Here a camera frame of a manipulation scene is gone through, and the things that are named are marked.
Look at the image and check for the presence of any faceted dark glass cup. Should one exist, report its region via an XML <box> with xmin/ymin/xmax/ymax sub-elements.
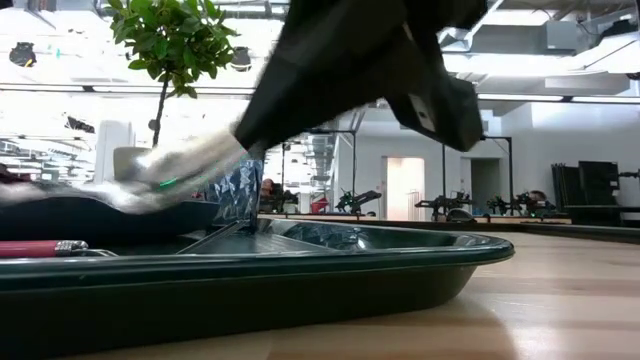
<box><xmin>205</xmin><ymin>155</ymin><xmax>266</xmax><ymax>235</ymax></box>

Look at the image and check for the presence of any spoon with orange handle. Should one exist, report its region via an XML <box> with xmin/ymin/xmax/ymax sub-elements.
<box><xmin>114</xmin><ymin>127</ymin><xmax>249</xmax><ymax>211</ymax></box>

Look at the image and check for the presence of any fork with red handle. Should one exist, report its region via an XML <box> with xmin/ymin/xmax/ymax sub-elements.
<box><xmin>0</xmin><ymin>221</ymin><xmax>247</xmax><ymax>259</ymax></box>

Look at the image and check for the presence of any black background gantry frame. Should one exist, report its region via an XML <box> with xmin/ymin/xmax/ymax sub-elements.
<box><xmin>440</xmin><ymin>133</ymin><xmax>514</xmax><ymax>217</ymax></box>
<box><xmin>279</xmin><ymin>127</ymin><xmax>361</xmax><ymax>216</ymax></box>

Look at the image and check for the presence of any black aluminium table frame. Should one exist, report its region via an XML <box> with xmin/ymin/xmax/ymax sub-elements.
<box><xmin>359</xmin><ymin>217</ymin><xmax>640</xmax><ymax>246</ymax></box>

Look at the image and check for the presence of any long ceiling light strip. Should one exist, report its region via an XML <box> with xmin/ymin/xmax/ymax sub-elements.
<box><xmin>477</xmin><ymin>93</ymin><xmax>640</xmax><ymax>104</ymax></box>

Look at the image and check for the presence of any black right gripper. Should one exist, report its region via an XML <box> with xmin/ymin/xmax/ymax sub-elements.
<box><xmin>233</xmin><ymin>0</ymin><xmax>490</xmax><ymax>154</ymax></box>

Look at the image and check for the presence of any white door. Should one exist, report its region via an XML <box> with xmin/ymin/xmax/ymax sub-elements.
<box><xmin>385</xmin><ymin>157</ymin><xmax>426</xmax><ymax>222</ymax></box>

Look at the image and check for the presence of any black equipment stack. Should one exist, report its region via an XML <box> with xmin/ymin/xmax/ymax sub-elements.
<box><xmin>551</xmin><ymin>159</ymin><xmax>622</xmax><ymax>207</ymax></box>

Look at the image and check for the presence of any black ceiling lamp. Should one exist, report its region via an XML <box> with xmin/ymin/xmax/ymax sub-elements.
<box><xmin>229</xmin><ymin>45</ymin><xmax>254</xmax><ymax>73</ymax></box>
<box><xmin>8</xmin><ymin>41</ymin><xmax>38</xmax><ymax>69</ymax></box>

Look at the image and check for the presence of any grey ceiling duct box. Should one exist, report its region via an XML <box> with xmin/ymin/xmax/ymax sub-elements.
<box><xmin>545</xmin><ymin>19</ymin><xmax>584</xmax><ymax>51</ymax></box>

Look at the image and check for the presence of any dark green plastic tray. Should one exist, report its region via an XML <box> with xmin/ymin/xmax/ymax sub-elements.
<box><xmin>0</xmin><ymin>217</ymin><xmax>516</xmax><ymax>359</ymax></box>

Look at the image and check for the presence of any black background table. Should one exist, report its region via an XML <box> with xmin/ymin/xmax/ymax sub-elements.
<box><xmin>564</xmin><ymin>203</ymin><xmax>640</xmax><ymax>227</ymax></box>

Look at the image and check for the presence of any person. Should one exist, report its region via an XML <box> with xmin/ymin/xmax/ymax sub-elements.
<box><xmin>258</xmin><ymin>177</ymin><xmax>284</xmax><ymax>215</ymax></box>
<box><xmin>528</xmin><ymin>189</ymin><xmax>550</xmax><ymax>211</ymax></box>

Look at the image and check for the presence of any green leafy plant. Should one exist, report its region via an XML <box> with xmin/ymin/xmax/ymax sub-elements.
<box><xmin>102</xmin><ymin>0</ymin><xmax>240</xmax><ymax>150</ymax></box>

